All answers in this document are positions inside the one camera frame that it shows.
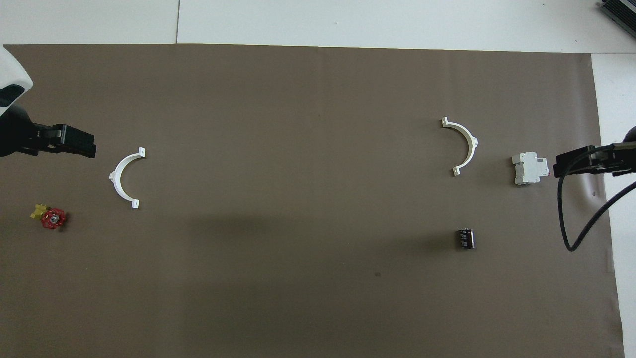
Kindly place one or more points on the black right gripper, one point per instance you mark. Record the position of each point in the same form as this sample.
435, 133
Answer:
621, 159

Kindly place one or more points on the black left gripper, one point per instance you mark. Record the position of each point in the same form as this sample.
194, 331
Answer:
17, 134

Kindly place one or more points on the white half pipe clamp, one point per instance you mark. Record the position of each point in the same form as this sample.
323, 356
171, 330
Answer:
114, 178
472, 147

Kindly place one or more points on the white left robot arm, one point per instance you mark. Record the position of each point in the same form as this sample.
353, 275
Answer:
12, 74

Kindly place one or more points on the white circuit breaker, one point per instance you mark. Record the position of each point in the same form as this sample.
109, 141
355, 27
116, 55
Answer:
529, 169

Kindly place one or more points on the red yellow valve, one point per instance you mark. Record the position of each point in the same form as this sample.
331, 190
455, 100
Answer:
53, 219

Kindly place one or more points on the black cylindrical capacitor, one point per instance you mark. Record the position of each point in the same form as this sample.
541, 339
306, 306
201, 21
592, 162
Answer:
465, 238

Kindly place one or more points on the grey ribbed device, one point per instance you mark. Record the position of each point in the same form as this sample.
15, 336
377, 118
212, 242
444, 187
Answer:
621, 10

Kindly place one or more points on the brown paper mat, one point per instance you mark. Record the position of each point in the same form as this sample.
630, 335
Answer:
318, 298

